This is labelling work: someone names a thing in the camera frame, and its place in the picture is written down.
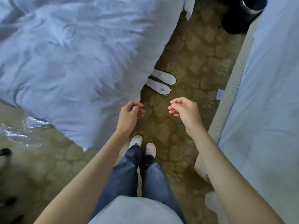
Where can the white mattress tag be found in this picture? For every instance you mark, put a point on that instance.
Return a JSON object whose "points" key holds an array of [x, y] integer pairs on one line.
{"points": [[220, 94]]}

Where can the white sneaker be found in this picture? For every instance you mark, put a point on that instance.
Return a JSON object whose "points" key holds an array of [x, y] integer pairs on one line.
{"points": [[136, 140], [150, 149]]}

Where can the person's left forearm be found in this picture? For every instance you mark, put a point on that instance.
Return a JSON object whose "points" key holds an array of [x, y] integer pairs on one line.
{"points": [[93, 174]]}

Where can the person's right hand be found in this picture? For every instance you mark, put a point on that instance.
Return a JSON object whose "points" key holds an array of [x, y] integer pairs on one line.
{"points": [[189, 113]]}

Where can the white bed sheet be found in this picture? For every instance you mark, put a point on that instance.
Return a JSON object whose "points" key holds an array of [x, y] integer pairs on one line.
{"points": [[268, 102]]}

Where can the white right sneaker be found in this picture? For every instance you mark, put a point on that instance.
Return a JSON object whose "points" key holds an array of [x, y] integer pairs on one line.
{"points": [[150, 149]]}

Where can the person's right fingers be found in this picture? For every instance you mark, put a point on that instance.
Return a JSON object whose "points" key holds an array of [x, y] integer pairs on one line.
{"points": [[175, 107]]}

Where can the person's left hand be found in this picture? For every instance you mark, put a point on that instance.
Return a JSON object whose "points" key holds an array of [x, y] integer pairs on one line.
{"points": [[127, 118]]}

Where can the blue jeans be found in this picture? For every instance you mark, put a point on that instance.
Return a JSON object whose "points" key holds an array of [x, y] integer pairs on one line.
{"points": [[151, 181]]}

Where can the person's left fingers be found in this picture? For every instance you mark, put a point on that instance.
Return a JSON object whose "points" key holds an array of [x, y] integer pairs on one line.
{"points": [[139, 110]]}

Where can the black caster wheel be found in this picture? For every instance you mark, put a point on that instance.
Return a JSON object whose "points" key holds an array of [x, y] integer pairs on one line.
{"points": [[5, 152]]}

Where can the white left sneaker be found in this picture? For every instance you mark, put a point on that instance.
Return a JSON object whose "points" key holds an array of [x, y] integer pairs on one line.
{"points": [[136, 140]]}

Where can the light grey shirt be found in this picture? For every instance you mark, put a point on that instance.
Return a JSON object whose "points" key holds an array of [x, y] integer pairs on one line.
{"points": [[133, 212]]}

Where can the clear plastic bag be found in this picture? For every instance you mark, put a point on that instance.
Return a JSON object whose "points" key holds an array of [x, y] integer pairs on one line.
{"points": [[18, 131]]}

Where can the black waste bin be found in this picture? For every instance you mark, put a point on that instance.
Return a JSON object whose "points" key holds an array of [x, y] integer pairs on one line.
{"points": [[243, 13]]}

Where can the white crumpled cloth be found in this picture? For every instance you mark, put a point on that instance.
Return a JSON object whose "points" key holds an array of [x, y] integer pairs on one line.
{"points": [[213, 205]]}

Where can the beige striped mattress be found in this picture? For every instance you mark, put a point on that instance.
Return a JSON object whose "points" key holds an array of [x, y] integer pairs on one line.
{"points": [[227, 100]]}

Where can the white crumpled duvet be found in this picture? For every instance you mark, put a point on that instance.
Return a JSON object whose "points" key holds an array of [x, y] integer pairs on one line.
{"points": [[77, 60]]}

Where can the white slipper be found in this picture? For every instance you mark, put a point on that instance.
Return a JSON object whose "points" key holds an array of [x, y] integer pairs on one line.
{"points": [[164, 76], [158, 87]]}

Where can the person's right forearm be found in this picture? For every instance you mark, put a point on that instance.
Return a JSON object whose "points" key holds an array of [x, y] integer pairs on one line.
{"points": [[229, 179]]}

